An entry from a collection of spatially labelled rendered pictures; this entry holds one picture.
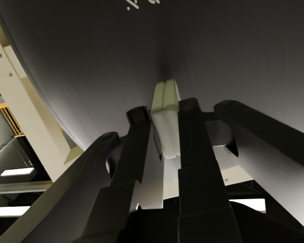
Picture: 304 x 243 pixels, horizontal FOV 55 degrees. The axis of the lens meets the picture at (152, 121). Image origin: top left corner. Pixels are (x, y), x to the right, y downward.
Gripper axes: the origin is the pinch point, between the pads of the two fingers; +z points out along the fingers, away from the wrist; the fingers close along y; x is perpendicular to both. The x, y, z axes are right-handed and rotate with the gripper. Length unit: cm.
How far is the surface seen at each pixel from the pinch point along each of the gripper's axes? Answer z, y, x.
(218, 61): 4.0, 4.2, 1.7
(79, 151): 72, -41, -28
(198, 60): 3.8, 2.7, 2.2
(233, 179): 58, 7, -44
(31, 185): 565, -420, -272
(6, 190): 573, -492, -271
